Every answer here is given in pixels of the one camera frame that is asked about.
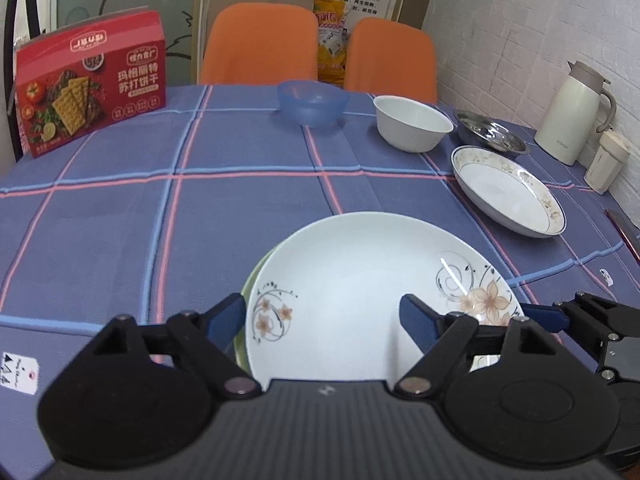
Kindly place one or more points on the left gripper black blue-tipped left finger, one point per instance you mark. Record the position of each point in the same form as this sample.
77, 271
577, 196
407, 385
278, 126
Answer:
195, 341

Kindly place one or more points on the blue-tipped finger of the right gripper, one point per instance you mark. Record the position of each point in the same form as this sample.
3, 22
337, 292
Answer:
552, 319

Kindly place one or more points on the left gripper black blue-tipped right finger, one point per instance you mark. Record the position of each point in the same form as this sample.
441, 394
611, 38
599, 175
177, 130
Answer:
449, 343

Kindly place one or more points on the white floral plate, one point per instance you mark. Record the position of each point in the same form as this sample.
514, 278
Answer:
325, 304

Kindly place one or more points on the stainless steel bowl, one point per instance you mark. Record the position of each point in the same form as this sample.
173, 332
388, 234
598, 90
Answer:
484, 132

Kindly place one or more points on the white ceramic bowl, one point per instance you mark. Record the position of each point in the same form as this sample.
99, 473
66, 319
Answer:
409, 125

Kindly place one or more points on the blue translucent plastic bowl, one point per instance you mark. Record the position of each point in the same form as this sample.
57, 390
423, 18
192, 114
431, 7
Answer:
311, 103

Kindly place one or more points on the red black flat comb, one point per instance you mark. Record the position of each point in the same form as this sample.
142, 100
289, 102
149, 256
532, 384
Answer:
627, 234

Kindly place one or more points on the white gold-rimmed deep plate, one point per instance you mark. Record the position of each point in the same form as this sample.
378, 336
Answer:
508, 193

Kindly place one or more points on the blue plaid tablecloth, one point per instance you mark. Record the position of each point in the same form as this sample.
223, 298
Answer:
178, 209

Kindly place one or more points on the cream lidded cup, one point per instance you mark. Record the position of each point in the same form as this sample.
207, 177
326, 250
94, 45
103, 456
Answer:
611, 155

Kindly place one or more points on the cream thermos jug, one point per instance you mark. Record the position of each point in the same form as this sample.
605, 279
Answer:
570, 117

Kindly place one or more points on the right orange chair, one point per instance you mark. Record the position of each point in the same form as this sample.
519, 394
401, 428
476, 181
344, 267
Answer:
387, 58

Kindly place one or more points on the orange chair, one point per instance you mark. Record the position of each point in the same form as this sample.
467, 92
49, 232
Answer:
262, 44
387, 58

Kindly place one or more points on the red cracker box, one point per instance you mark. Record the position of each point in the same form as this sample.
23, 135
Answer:
84, 77

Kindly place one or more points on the left orange chair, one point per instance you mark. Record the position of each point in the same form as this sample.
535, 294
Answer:
262, 44

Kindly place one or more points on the yellow snack bag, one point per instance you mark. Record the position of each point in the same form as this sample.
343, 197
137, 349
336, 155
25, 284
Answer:
333, 36

